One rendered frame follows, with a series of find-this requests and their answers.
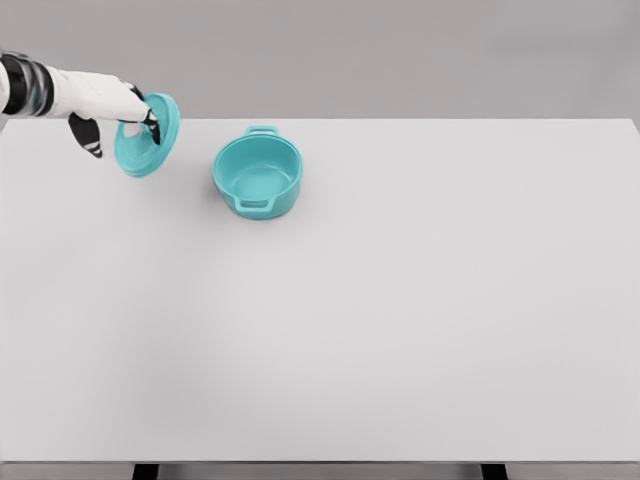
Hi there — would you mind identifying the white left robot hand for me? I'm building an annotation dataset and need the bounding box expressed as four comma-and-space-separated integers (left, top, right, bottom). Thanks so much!
63, 70, 162, 160

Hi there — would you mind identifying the teal pot lid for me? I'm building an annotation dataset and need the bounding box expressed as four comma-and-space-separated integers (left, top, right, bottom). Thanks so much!
113, 92, 181, 179

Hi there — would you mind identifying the teal pot with handles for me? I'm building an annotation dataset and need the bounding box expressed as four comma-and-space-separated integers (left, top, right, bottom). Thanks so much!
212, 125, 304, 221

